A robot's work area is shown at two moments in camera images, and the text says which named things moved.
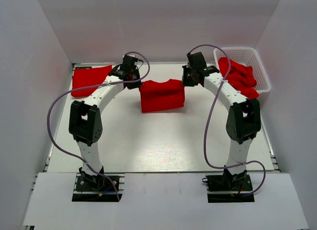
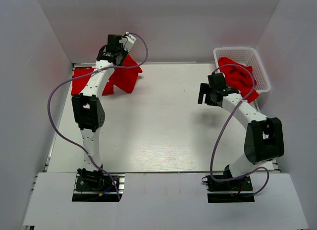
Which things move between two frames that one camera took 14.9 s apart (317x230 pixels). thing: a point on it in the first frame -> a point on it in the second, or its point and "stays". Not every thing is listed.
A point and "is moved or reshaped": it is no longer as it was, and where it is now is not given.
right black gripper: (185, 82) -> (205, 88)
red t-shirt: (156, 96) is moved or reshaped
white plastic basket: (248, 56) stays
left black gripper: (136, 84) -> (125, 53)
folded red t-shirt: (86, 77) stays
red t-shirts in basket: (240, 76) stays
